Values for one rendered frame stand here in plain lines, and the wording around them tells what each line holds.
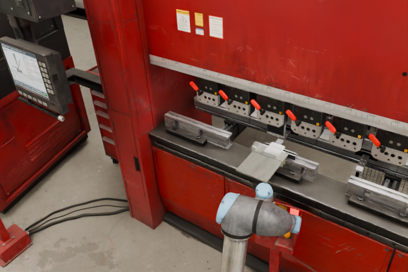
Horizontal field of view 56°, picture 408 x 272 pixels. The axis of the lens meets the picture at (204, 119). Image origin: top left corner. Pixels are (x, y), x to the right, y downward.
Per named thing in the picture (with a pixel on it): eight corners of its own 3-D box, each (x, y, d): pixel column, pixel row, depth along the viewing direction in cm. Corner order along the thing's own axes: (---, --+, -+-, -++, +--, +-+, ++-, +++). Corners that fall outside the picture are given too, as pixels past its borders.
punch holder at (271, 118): (256, 120, 209) (257, 94, 200) (263, 113, 215) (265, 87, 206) (281, 128, 202) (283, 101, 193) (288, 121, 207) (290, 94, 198)
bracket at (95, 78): (46, 90, 257) (44, 81, 253) (75, 75, 273) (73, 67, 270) (86, 105, 237) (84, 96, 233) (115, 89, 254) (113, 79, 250)
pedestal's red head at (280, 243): (254, 243, 204) (255, 220, 194) (263, 221, 216) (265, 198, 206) (291, 255, 197) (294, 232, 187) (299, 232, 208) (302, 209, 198)
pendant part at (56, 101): (17, 94, 233) (-4, 39, 213) (34, 86, 241) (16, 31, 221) (62, 116, 210) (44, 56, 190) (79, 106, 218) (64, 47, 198)
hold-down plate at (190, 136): (166, 132, 255) (165, 129, 254) (170, 128, 259) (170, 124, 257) (202, 147, 240) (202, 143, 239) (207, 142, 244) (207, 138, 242)
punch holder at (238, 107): (225, 110, 219) (224, 85, 210) (232, 103, 225) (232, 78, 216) (248, 118, 212) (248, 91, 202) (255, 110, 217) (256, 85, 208)
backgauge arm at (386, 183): (371, 212, 208) (376, 193, 200) (398, 149, 250) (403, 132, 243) (387, 218, 204) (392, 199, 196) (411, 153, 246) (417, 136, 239)
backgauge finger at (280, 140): (268, 142, 223) (268, 135, 220) (286, 121, 240) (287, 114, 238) (286, 149, 217) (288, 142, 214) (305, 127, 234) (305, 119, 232)
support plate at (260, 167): (235, 170, 203) (235, 169, 203) (259, 145, 221) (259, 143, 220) (266, 183, 194) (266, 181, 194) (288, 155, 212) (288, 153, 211)
